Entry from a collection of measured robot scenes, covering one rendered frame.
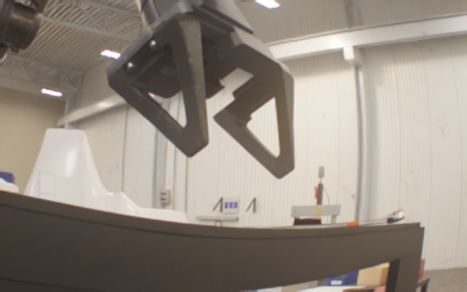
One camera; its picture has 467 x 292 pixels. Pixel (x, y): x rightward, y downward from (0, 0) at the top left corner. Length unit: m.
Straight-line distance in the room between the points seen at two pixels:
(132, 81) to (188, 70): 0.04
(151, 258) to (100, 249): 0.05
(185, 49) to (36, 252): 0.17
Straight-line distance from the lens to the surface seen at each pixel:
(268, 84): 0.38
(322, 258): 0.54
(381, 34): 11.55
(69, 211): 0.32
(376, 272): 3.07
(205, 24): 0.33
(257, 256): 0.45
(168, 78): 0.34
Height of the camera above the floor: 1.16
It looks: 10 degrees up
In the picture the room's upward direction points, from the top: 3 degrees clockwise
